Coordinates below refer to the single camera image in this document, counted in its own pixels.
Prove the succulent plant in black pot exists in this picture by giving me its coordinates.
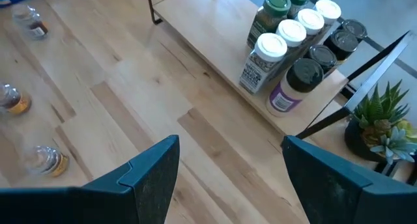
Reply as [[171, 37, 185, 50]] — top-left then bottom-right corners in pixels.
[[343, 79, 417, 165]]

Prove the purple-label jar black lid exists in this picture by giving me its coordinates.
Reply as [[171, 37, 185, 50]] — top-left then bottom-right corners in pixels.
[[265, 57, 325, 118]]

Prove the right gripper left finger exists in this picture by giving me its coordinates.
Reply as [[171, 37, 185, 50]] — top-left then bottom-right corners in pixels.
[[0, 134, 180, 224]]

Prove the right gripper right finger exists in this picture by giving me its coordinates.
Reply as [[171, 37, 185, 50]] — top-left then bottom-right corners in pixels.
[[281, 135, 417, 224]]

